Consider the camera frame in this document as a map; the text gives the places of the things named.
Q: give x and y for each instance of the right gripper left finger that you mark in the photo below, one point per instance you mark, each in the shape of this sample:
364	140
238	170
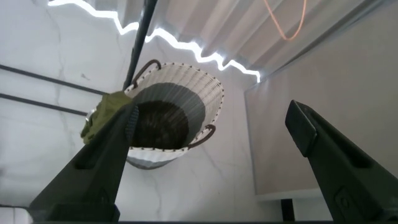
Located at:
84	180

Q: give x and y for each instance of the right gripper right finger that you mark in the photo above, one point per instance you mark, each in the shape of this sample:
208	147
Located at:
345	174

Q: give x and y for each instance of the pink clothes hanger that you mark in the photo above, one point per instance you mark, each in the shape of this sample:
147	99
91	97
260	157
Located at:
288	39

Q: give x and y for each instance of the white laundry basket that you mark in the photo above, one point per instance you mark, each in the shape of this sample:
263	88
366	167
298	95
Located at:
189	84

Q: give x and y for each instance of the black clothes rack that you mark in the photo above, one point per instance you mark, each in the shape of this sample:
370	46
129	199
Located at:
140	40

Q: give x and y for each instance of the green garment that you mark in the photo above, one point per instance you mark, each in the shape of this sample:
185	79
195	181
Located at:
105	112

